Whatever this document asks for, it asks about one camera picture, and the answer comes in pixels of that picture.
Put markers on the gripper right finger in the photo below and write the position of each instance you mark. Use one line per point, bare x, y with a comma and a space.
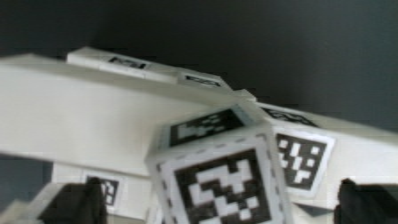
368, 203

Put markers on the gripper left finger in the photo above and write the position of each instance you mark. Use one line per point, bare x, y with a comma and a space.
77, 207

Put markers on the white chair seat part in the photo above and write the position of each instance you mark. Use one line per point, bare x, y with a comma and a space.
127, 190

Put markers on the white tagged cube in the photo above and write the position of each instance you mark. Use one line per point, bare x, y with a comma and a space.
215, 170

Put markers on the white chair back frame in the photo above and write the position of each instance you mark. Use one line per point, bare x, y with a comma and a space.
80, 116

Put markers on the white chair leg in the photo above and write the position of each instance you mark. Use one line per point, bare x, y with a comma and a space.
134, 67

